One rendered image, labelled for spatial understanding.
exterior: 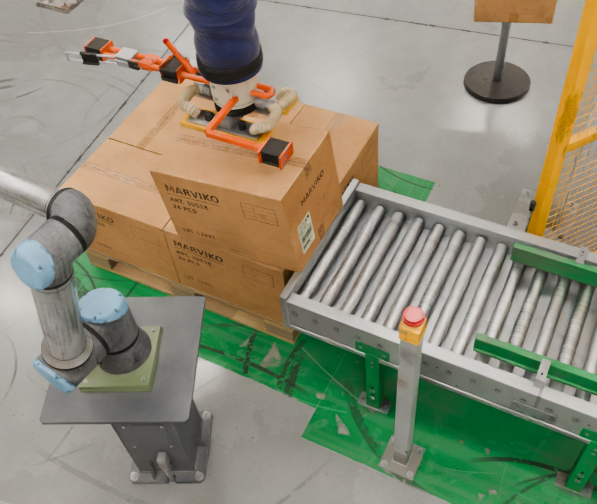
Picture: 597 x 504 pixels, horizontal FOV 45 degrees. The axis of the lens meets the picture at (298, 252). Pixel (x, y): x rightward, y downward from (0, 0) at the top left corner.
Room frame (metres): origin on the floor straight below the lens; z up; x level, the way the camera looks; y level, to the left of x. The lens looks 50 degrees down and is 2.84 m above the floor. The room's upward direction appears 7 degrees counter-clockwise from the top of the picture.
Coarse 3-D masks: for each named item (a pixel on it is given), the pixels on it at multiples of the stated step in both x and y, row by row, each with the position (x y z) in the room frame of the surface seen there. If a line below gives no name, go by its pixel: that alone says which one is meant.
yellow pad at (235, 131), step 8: (208, 112) 2.04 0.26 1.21; (216, 112) 2.08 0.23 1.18; (184, 120) 2.05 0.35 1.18; (192, 120) 2.04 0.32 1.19; (200, 120) 2.04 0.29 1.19; (208, 120) 2.03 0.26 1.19; (240, 120) 2.01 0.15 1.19; (192, 128) 2.02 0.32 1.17; (200, 128) 2.00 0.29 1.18; (216, 128) 1.98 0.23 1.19; (224, 128) 1.98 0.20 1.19; (232, 128) 1.97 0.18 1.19; (240, 128) 1.95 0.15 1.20; (248, 128) 1.96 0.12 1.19; (240, 136) 1.93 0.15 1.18; (248, 136) 1.92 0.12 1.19; (256, 136) 1.91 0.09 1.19; (264, 136) 1.91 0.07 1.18
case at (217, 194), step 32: (288, 128) 2.17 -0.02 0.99; (160, 160) 2.13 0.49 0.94; (192, 160) 2.09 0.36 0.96; (224, 160) 2.05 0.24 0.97; (256, 160) 2.01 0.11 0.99; (288, 160) 1.97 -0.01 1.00; (320, 160) 2.01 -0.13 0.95; (160, 192) 2.07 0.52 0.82; (192, 192) 1.98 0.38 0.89; (224, 192) 1.89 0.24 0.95; (256, 192) 1.83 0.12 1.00; (288, 192) 1.81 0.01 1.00; (320, 192) 1.96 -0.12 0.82; (192, 224) 2.00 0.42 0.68; (224, 224) 1.91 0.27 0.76; (256, 224) 1.83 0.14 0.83; (288, 224) 1.76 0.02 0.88; (320, 224) 1.91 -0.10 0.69; (256, 256) 1.85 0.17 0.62; (288, 256) 1.76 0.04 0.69
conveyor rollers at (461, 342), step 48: (336, 240) 1.94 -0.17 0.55; (384, 240) 1.90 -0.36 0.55; (432, 240) 1.87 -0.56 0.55; (480, 240) 1.84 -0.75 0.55; (336, 288) 1.69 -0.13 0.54; (384, 288) 1.66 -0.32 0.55; (432, 288) 1.63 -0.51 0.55; (480, 288) 1.61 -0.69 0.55; (432, 336) 1.42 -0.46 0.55; (576, 336) 1.34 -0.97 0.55
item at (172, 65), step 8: (168, 56) 2.25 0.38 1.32; (184, 56) 2.25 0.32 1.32; (160, 64) 2.21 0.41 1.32; (168, 64) 2.22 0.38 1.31; (176, 64) 2.22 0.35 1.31; (160, 72) 2.19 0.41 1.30; (168, 72) 2.17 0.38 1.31; (176, 72) 2.16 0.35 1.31; (168, 80) 2.18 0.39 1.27; (176, 80) 2.16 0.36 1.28
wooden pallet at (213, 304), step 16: (96, 256) 2.41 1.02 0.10; (128, 272) 2.34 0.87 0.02; (144, 272) 2.24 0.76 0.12; (160, 288) 2.21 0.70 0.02; (176, 288) 2.15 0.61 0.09; (192, 288) 2.09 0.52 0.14; (208, 304) 2.08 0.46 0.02; (224, 304) 2.06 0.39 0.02; (240, 320) 1.96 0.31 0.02; (256, 320) 1.95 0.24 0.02; (272, 320) 1.86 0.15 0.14; (288, 336) 1.82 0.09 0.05
